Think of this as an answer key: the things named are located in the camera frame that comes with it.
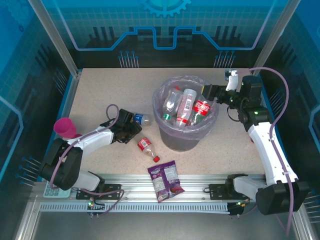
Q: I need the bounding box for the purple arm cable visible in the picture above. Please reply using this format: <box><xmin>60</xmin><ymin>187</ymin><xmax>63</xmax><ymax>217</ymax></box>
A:
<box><xmin>235</xmin><ymin>66</ymin><xmax>295</xmax><ymax>237</ymax></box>
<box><xmin>49</xmin><ymin>103</ymin><xmax>126</xmax><ymax>217</ymax></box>

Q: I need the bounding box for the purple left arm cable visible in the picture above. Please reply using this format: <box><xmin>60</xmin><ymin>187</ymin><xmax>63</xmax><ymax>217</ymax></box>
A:
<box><xmin>49</xmin><ymin>103</ymin><xmax>126</xmax><ymax>217</ymax></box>

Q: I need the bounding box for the aluminium front beam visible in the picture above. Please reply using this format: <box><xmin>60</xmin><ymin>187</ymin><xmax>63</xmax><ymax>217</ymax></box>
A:
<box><xmin>32</xmin><ymin>173</ymin><xmax>270</xmax><ymax>204</ymax></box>

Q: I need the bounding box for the black cable connector block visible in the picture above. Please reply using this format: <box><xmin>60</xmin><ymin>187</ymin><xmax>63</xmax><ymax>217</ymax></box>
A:
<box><xmin>86</xmin><ymin>196</ymin><xmax>107</xmax><ymax>219</ymax></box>
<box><xmin>226</xmin><ymin>199</ymin><xmax>252</xmax><ymax>219</ymax></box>

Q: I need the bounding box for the grey mesh waste bin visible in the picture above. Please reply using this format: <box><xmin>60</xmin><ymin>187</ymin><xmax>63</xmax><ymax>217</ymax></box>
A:
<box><xmin>152</xmin><ymin>74</ymin><xmax>221</xmax><ymax>152</ymax></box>

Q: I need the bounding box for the green label plastic bottle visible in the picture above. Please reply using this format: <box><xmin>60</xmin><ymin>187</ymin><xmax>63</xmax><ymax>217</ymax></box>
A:
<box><xmin>162</xmin><ymin>112</ymin><xmax>177</xmax><ymax>124</ymax></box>

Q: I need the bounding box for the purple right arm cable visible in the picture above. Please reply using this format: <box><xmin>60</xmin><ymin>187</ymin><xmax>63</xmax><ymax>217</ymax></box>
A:
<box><xmin>235</xmin><ymin>66</ymin><xmax>295</xmax><ymax>237</ymax></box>

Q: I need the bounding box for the purple snack bag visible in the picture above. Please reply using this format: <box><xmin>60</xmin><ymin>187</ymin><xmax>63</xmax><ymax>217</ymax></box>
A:
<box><xmin>147</xmin><ymin>160</ymin><xmax>186</xmax><ymax>204</ymax></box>

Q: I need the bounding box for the aluminium frame post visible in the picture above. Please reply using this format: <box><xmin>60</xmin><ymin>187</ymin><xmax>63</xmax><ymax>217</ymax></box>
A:
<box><xmin>27</xmin><ymin>0</ymin><xmax>82</xmax><ymax>77</ymax></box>
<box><xmin>250</xmin><ymin>0</ymin><xmax>302</xmax><ymax>77</ymax></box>

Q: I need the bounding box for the cola bottle with red cap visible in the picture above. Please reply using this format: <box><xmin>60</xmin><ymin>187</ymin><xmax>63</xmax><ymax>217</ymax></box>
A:
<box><xmin>137</xmin><ymin>137</ymin><xmax>161</xmax><ymax>164</ymax></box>

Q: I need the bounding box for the pink plastic goblet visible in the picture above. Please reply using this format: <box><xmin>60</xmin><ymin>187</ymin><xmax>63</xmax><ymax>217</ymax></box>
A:
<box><xmin>53</xmin><ymin>116</ymin><xmax>84</xmax><ymax>140</ymax></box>

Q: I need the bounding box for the clear crushed plastic bottle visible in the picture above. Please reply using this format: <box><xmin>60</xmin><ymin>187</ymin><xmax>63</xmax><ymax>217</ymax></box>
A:
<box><xmin>162</xmin><ymin>87</ymin><xmax>185</xmax><ymax>114</ymax></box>

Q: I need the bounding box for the white slotted cable duct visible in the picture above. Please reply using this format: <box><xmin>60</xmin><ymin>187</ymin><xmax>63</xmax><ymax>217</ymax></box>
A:
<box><xmin>39</xmin><ymin>201</ymin><xmax>232</xmax><ymax>214</ymax></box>

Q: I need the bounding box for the blue label cola bottle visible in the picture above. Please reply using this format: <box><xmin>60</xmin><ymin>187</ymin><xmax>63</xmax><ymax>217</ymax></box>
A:
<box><xmin>133</xmin><ymin>113</ymin><xmax>154</xmax><ymax>127</ymax></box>

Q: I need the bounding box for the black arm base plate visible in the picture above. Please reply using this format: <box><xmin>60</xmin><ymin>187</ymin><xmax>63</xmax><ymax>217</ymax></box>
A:
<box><xmin>208</xmin><ymin>182</ymin><xmax>251</xmax><ymax>201</ymax></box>
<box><xmin>75</xmin><ymin>183</ymin><xmax>123</xmax><ymax>201</ymax></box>

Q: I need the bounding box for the light blue calculator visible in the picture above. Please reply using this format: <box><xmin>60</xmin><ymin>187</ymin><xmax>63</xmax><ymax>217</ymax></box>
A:
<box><xmin>43</xmin><ymin>180</ymin><xmax>72</xmax><ymax>199</ymax></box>

